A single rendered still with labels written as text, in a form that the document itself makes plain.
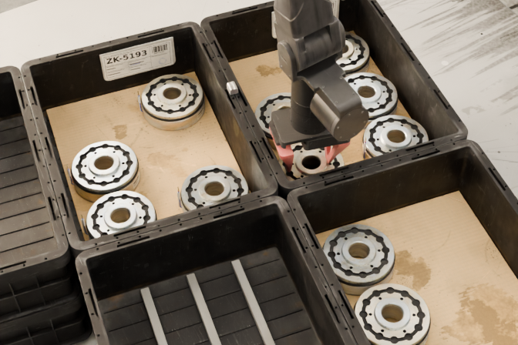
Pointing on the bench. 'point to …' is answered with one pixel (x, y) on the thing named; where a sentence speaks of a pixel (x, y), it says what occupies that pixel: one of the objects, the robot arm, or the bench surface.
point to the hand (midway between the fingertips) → (307, 161)
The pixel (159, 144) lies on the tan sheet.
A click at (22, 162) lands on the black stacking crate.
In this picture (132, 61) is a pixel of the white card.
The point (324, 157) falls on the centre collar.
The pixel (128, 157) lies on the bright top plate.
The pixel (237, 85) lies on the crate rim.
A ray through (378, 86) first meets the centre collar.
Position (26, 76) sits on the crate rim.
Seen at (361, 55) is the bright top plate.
